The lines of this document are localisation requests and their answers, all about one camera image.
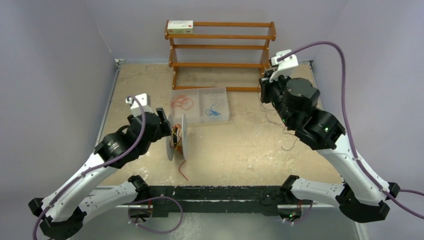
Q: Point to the clear plastic divided tray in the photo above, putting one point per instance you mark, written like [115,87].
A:
[200,105]

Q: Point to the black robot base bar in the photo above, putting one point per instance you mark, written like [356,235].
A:
[162,206]

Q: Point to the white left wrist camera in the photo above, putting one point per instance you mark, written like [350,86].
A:
[138,102]

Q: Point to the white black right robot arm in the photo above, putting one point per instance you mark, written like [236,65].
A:
[362,196]

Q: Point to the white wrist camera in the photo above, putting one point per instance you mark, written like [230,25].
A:
[138,102]
[283,67]

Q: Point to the orange wooden shelf rack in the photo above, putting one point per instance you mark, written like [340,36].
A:
[208,44]

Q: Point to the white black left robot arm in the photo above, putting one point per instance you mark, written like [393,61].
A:
[63,213]

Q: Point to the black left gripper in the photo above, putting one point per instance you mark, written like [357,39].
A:
[163,129]

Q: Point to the white cardboard box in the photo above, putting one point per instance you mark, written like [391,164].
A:
[175,27]

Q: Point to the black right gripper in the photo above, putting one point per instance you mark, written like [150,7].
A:
[267,86]

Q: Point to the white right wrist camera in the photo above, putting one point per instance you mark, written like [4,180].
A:
[283,67]

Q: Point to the white plastic cable spool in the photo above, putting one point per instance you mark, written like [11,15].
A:
[178,140]

